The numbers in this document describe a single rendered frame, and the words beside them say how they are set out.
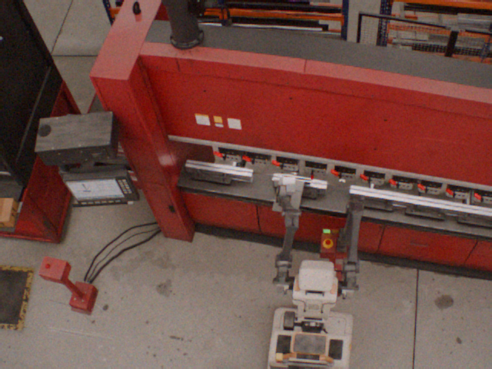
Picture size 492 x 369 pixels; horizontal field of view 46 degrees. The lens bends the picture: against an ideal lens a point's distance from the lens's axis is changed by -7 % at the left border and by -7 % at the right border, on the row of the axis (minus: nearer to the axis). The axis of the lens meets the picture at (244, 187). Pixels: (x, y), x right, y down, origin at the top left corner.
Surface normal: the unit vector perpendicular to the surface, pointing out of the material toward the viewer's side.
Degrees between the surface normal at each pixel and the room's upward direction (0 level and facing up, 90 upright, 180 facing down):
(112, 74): 0
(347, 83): 90
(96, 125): 0
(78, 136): 0
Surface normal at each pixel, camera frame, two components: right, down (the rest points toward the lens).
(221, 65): -0.22, 0.87
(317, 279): -0.15, 0.33
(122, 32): -0.08, -0.47
